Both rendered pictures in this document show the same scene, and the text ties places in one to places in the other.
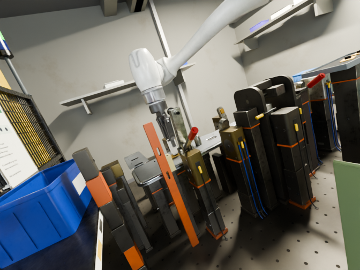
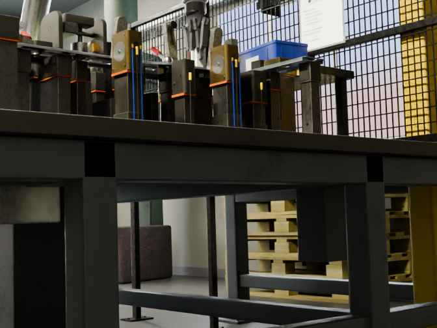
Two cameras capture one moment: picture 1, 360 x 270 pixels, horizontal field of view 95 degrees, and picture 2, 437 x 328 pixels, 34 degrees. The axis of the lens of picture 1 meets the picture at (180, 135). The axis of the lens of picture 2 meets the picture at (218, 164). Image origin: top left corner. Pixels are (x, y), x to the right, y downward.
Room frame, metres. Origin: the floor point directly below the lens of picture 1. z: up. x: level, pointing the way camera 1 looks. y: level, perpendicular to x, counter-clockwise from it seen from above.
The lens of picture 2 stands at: (3.07, -0.73, 0.49)
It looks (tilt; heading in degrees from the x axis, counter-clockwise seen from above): 5 degrees up; 160
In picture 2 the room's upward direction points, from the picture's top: 2 degrees counter-clockwise
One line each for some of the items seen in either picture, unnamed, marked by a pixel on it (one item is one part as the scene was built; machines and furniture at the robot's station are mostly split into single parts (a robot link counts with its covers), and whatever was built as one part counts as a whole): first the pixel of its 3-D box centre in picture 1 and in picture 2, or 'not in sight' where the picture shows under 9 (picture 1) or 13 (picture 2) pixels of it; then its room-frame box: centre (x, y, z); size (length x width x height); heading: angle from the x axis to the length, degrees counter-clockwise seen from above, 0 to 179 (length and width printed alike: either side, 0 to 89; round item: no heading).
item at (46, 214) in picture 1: (53, 195); (268, 66); (0.48, 0.42, 1.09); 0.30 x 0.17 x 0.13; 13
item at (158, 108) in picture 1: (160, 112); (196, 15); (0.72, 0.05, 1.21); 0.08 x 0.07 x 0.09; 21
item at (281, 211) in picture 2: not in sight; (317, 233); (-1.26, 1.51, 0.39); 1.13 x 0.76 x 0.78; 20
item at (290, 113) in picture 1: (298, 160); not in sight; (0.54, -0.37, 0.89); 0.09 x 0.08 x 0.38; 21
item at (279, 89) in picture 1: (273, 139); (74, 89); (0.66, -0.37, 0.94); 0.18 x 0.13 x 0.49; 111
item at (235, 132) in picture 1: (245, 172); not in sight; (0.59, -0.19, 0.88); 0.11 x 0.07 x 0.37; 21
